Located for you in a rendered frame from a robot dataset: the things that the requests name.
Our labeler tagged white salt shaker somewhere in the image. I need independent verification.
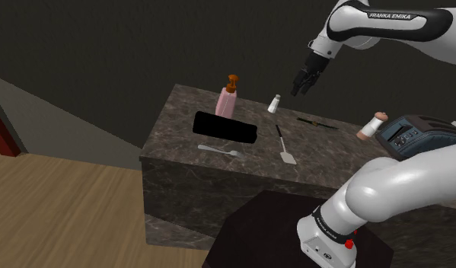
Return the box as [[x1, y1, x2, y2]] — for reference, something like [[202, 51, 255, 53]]
[[266, 94, 282, 114]]

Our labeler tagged dark knife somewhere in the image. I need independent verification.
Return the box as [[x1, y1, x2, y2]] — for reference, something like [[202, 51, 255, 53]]
[[295, 116, 340, 131]]

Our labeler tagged wooden mill with white band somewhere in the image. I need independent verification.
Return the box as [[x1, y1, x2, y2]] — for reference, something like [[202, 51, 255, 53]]
[[356, 111, 390, 142]]

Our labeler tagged pink soap dispenser orange pump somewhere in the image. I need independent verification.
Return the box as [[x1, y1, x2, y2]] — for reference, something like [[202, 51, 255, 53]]
[[215, 74, 241, 120]]

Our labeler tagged blue-grey toaster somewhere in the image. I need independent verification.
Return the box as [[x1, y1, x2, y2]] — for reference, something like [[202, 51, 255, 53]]
[[375, 114, 456, 161]]

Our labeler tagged silver fork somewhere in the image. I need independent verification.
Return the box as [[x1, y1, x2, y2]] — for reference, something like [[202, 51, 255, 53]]
[[196, 143, 244, 158]]

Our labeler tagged dark robot stand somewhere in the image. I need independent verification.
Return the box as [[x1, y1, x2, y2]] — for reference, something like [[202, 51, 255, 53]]
[[201, 190, 395, 268]]

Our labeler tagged silver spatula black handle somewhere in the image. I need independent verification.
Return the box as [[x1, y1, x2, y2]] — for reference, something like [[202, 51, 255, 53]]
[[274, 124, 298, 166]]

